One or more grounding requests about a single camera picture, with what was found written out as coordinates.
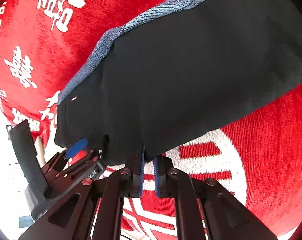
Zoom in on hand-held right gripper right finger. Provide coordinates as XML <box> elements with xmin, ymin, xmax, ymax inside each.
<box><xmin>153</xmin><ymin>154</ymin><xmax>279</xmax><ymax>240</ymax></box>

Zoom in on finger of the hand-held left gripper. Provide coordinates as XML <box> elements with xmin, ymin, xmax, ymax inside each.
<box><xmin>42</xmin><ymin>137</ymin><xmax>89</xmax><ymax>171</ymax></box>
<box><xmin>55</xmin><ymin>134</ymin><xmax>110</xmax><ymax>179</ymax></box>

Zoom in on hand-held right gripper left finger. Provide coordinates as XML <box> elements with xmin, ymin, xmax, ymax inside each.
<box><xmin>18</xmin><ymin>144</ymin><xmax>145</xmax><ymax>240</ymax></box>

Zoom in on black pants with grey waistband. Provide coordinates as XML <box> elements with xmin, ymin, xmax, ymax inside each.
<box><xmin>54</xmin><ymin>0</ymin><xmax>302</xmax><ymax>167</ymax></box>

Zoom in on red printed blanket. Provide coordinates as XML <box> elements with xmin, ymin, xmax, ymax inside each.
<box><xmin>0</xmin><ymin>0</ymin><xmax>302</xmax><ymax>240</ymax></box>

